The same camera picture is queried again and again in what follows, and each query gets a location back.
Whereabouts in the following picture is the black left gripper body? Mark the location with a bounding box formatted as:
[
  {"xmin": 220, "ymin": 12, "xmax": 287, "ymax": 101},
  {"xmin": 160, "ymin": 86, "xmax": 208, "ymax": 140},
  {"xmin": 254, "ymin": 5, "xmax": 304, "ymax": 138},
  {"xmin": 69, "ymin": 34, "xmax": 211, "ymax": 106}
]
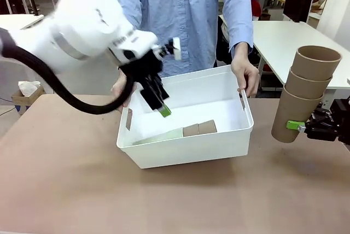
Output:
[{"xmin": 118, "ymin": 51, "xmax": 165, "ymax": 85}]

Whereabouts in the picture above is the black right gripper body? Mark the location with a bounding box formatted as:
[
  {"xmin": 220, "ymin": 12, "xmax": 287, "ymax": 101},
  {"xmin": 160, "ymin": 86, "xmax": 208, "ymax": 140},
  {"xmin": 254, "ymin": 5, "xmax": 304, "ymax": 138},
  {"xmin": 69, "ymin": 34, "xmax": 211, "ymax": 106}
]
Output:
[{"xmin": 330, "ymin": 96, "xmax": 350, "ymax": 145}]

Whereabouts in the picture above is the pale green cup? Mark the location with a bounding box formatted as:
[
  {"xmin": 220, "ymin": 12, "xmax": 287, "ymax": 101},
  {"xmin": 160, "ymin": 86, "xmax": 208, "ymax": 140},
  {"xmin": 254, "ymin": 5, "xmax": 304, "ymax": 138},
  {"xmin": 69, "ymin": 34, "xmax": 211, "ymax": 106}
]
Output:
[{"xmin": 132, "ymin": 127, "xmax": 185, "ymax": 145}]

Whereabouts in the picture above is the white plastic basket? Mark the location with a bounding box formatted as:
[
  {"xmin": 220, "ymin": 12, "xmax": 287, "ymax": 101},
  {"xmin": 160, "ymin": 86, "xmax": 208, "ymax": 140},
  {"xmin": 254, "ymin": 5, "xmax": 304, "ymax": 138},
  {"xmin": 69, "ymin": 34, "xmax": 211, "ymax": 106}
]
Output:
[{"xmin": 116, "ymin": 64, "xmax": 255, "ymax": 170}]

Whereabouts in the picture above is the person's left forearm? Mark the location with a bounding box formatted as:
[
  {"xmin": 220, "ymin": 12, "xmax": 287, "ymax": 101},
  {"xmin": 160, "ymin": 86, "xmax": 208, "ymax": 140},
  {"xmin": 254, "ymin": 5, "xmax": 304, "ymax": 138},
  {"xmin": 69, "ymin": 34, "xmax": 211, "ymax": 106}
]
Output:
[{"xmin": 222, "ymin": 0, "xmax": 254, "ymax": 53}]

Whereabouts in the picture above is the person's right hand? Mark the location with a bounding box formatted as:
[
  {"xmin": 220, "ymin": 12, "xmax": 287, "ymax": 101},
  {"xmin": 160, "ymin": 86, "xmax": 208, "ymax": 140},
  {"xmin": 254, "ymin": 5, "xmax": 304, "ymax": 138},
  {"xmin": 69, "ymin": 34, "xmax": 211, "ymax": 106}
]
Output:
[{"xmin": 110, "ymin": 74, "xmax": 129, "ymax": 100}]

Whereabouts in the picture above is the person's left hand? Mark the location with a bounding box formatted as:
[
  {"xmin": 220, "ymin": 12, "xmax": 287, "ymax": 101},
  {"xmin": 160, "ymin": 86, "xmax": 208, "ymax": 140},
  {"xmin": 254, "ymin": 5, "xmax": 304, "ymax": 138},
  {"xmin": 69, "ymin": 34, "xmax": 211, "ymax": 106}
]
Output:
[{"xmin": 230, "ymin": 42, "xmax": 260, "ymax": 98}]

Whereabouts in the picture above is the person in blue shirt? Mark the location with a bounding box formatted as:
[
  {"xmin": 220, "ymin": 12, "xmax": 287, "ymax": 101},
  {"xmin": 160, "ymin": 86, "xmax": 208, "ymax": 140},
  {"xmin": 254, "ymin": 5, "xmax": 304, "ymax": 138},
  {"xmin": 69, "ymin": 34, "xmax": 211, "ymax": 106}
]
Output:
[{"xmin": 114, "ymin": 0, "xmax": 254, "ymax": 80}]

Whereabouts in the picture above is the large white table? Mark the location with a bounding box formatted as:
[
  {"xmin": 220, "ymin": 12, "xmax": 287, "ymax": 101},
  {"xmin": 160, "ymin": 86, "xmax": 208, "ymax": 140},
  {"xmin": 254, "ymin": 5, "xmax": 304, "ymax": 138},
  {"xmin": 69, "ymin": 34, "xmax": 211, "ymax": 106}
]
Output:
[{"xmin": 252, "ymin": 20, "xmax": 350, "ymax": 91}]

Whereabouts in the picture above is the crumpled white paper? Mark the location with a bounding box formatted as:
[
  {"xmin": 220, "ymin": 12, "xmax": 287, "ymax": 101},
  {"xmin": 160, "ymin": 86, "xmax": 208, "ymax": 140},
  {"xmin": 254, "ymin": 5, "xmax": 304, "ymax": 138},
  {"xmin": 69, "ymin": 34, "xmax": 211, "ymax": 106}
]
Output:
[{"xmin": 17, "ymin": 80, "xmax": 42, "ymax": 96}]

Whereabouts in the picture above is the black monitor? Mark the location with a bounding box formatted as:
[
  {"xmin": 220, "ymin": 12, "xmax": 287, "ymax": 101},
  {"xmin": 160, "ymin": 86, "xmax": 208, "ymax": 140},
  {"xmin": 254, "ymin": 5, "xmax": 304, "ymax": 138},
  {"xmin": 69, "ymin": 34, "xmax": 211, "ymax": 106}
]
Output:
[{"xmin": 282, "ymin": 0, "xmax": 315, "ymax": 24}]

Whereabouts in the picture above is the small cardboard box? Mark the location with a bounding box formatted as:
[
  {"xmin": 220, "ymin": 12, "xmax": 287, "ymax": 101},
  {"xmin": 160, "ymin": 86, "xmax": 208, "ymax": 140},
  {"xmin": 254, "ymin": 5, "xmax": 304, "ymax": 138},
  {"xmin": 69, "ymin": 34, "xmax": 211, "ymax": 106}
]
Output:
[{"xmin": 11, "ymin": 84, "xmax": 45, "ymax": 116}]

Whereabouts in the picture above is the red round object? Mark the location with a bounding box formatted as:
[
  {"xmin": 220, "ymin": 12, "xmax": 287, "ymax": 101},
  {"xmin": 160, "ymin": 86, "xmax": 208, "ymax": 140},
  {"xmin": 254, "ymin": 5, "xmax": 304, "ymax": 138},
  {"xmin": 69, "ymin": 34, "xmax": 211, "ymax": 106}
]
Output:
[{"xmin": 251, "ymin": 0, "xmax": 263, "ymax": 17}]

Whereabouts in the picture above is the white side table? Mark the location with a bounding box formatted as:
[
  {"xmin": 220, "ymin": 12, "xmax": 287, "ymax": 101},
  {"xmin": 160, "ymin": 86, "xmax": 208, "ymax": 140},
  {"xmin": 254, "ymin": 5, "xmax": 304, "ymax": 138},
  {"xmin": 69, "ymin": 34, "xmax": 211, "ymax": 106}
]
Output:
[{"xmin": 0, "ymin": 14, "xmax": 45, "ymax": 31}]

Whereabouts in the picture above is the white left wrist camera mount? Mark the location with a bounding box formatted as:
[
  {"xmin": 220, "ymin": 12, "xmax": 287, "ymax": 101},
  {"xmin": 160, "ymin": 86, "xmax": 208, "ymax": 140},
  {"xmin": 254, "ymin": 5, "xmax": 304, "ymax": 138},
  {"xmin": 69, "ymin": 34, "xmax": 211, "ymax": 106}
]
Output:
[{"xmin": 155, "ymin": 37, "xmax": 182, "ymax": 61}]

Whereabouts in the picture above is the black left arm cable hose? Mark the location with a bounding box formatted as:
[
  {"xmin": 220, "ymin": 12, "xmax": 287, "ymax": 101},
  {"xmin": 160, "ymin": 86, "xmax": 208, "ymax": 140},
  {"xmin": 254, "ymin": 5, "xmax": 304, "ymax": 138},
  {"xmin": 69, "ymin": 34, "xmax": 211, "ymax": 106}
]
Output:
[{"xmin": 0, "ymin": 27, "xmax": 138, "ymax": 116}]

